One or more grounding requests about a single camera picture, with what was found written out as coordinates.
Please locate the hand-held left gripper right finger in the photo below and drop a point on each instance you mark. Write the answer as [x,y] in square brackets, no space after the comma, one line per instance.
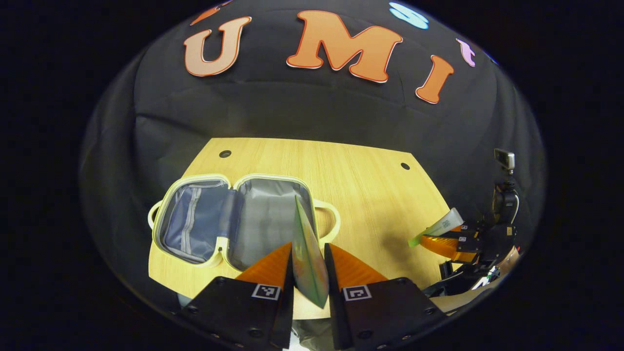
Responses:
[334,292]

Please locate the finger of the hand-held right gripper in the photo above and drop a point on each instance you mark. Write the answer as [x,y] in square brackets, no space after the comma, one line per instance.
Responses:
[446,247]
[469,230]

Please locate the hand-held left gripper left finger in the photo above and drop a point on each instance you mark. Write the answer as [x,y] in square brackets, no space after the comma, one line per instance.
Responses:
[285,292]

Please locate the white tube with green cap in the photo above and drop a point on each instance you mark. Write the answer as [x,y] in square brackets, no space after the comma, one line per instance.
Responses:
[438,228]

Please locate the pale yellow suitcase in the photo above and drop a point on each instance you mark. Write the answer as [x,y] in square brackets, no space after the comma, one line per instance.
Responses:
[263,219]

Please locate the person's grey clothing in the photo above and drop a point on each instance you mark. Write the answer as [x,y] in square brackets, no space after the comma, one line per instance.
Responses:
[312,336]

